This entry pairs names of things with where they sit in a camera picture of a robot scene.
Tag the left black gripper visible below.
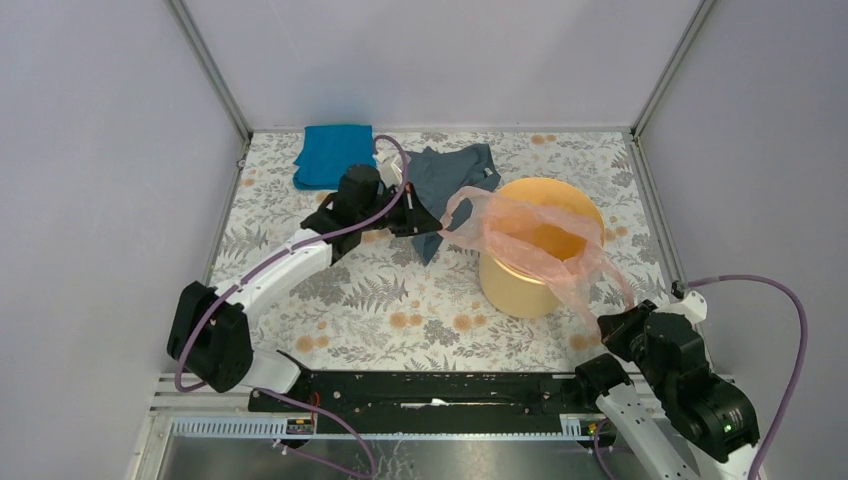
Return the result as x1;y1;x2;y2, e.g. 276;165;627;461
357;181;442;237

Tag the pink plastic trash bag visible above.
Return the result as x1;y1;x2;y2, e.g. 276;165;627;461
440;187;635;330

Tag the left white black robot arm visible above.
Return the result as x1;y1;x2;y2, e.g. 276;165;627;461
166;165;442;411

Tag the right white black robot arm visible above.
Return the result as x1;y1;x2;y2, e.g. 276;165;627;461
573;292;760;479

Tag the yellow round trash bin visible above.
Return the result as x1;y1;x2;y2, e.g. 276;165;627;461
479;177;604;318

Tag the grey crumpled shirt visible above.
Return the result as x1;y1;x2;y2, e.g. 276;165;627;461
397;143;502;268

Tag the floral patterned table mat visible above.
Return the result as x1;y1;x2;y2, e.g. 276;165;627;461
211;132;667;372

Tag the folded blue cloth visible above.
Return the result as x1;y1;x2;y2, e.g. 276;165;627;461
293;124;376;190

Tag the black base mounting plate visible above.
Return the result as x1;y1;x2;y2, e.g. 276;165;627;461
248;367;630;429

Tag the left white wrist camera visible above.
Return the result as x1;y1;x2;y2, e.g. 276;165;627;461
373;152;404;188

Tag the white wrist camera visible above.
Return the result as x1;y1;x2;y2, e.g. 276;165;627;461
373;152;404;188
656;280;708;326

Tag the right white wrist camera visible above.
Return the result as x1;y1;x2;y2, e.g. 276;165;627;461
656;280;708;326

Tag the perforated metal cable rail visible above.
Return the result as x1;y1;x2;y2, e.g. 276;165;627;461
172;415;593;441

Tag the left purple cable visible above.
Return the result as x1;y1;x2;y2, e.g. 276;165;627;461
173;135;412;480

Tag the left aluminium corner post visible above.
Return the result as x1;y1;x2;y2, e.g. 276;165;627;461
166;0;252;145

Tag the aluminium corner post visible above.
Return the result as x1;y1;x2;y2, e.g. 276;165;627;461
166;0;252;145
631;0;718;138

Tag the right aluminium corner post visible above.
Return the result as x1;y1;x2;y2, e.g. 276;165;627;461
631;0;718;138

